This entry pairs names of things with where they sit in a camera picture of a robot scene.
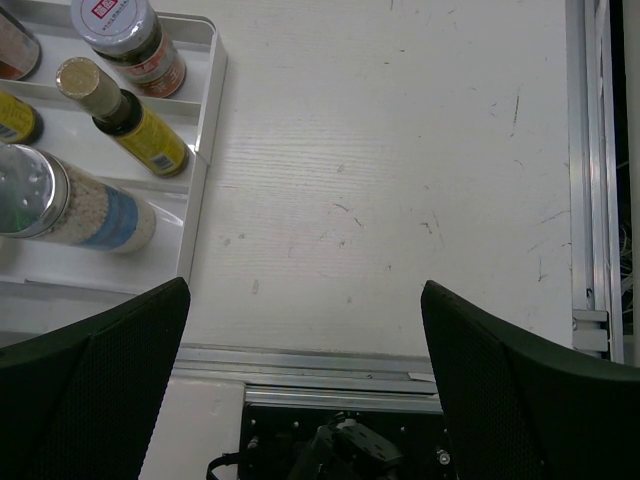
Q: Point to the yellow sauce bottle front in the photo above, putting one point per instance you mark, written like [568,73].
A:
[20,123]

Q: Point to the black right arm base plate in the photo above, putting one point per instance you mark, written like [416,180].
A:
[291,433]

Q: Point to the silver-lidded shaker front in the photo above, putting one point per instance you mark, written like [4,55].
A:
[49,200]

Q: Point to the yellow sauce bottle back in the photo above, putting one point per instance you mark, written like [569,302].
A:
[119,114]

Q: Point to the aluminium right rail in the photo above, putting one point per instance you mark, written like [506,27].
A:
[597,315]

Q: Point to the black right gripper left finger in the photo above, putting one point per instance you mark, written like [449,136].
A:
[82,401]

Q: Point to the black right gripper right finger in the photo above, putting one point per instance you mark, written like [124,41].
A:
[518,406]

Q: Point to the aluminium front rail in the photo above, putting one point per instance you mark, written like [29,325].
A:
[309,369]

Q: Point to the aluminium rail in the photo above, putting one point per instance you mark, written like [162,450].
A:
[309,369]
[597,315]

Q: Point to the red-lidded jar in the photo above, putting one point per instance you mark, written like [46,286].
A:
[20,50]
[128,35]

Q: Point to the yellow sauce bottle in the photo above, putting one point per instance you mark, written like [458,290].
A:
[20,123]
[119,114]

